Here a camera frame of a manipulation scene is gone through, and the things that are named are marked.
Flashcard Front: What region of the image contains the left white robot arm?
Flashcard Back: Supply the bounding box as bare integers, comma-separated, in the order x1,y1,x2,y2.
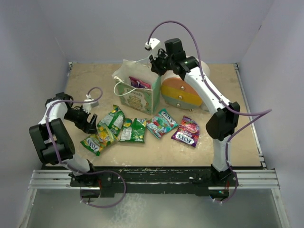
29,92,98,186

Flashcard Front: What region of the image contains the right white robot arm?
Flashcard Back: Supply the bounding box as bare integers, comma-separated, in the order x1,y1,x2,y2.
145,38,240,186

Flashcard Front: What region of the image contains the green spring tea Fox's packet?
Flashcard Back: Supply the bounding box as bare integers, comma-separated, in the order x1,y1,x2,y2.
80,124,117,156

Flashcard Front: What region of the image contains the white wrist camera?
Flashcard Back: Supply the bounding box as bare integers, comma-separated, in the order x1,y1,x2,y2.
82,94,99,114
144,38,161,59

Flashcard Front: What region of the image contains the green cake paper bag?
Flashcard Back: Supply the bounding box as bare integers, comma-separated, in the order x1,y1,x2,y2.
112,57,161,115

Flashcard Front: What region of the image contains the purple back-side candy packet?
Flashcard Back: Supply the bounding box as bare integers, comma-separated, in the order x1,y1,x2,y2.
129,76,152,89

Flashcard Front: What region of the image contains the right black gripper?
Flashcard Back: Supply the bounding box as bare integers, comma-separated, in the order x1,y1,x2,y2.
150,49,174,77

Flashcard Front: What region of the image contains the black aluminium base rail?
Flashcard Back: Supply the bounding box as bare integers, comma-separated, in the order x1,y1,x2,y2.
29,166,279,199

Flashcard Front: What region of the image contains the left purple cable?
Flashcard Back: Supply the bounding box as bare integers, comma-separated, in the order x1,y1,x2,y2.
45,86,126,209

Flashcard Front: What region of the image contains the teal mint blossom Fox's packet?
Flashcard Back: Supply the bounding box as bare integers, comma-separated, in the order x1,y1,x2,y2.
146,108,178,139

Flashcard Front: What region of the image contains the purple Fox's berries packet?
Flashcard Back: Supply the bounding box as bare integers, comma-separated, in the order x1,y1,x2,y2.
171,115,200,148

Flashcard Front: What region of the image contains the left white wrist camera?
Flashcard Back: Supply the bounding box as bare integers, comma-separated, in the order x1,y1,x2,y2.
82,94,99,114

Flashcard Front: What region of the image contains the cream round drawer cabinet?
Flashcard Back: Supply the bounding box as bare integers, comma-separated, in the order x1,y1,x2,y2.
161,71,203,110

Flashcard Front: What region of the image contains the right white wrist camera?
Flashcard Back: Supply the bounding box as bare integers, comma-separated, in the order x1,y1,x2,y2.
144,38,161,59

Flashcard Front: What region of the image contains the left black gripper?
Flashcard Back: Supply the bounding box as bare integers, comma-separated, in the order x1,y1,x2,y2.
63,105,97,134

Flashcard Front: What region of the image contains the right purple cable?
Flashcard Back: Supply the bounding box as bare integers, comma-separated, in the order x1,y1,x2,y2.
147,20,272,204

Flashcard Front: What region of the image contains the green Fox's back-side packet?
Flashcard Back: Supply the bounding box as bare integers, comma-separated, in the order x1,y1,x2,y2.
97,105,125,136

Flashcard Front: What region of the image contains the purple cable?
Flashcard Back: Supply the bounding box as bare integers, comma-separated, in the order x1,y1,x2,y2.
45,86,126,209
147,20,272,204

